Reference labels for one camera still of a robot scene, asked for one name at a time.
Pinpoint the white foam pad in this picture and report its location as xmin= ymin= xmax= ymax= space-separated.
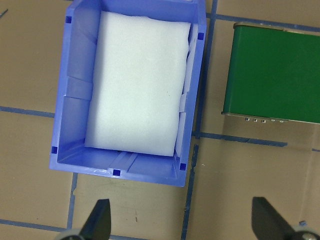
xmin=84 ymin=10 xmax=192 ymax=158

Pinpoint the blue plastic storage bin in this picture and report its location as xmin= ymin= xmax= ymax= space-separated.
xmin=49 ymin=0 xmax=208 ymax=188

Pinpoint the green conveyor belt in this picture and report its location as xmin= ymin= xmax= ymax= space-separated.
xmin=221 ymin=21 xmax=320 ymax=124

